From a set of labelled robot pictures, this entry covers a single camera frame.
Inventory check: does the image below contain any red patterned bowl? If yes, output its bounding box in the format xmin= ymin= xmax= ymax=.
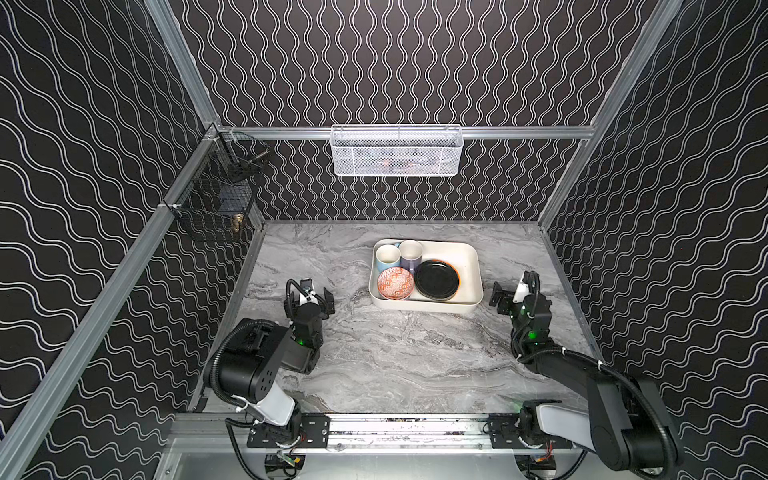
xmin=376 ymin=267 xmax=415 ymax=301

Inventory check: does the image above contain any light blue ceramic mug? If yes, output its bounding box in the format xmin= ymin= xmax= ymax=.
xmin=375 ymin=244 xmax=401 ymax=273

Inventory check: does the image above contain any black round plate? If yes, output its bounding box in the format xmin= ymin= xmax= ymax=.
xmin=414 ymin=260 xmax=460 ymax=301

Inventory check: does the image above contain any purple ceramic mug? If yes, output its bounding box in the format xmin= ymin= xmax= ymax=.
xmin=397 ymin=240 xmax=423 ymax=274

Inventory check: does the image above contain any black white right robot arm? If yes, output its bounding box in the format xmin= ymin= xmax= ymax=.
xmin=489 ymin=271 xmax=683 ymax=479

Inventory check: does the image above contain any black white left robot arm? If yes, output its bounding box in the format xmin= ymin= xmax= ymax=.
xmin=203 ymin=279 xmax=335 ymax=430

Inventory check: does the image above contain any white plastic bin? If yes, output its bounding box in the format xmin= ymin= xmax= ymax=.
xmin=368 ymin=239 xmax=484 ymax=314

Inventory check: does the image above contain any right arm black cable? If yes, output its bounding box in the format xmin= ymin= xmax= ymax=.
xmin=557 ymin=347 xmax=685 ymax=480

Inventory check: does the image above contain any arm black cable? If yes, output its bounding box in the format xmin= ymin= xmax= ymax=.
xmin=557 ymin=347 xmax=685 ymax=480
xmin=205 ymin=320 xmax=259 ymax=409

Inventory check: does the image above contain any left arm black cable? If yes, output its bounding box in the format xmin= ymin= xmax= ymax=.
xmin=205 ymin=320 xmax=259 ymax=409

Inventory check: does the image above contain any black wire wall basket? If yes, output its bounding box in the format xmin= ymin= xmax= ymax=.
xmin=172 ymin=132 xmax=272 ymax=244

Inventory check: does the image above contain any white mesh wall basket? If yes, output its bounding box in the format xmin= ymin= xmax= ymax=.
xmin=329 ymin=124 xmax=464 ymax=177

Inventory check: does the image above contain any aluminium frame corner post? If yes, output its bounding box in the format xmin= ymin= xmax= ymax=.
xmin=145 ymin=0 xmax=221 ymax=128

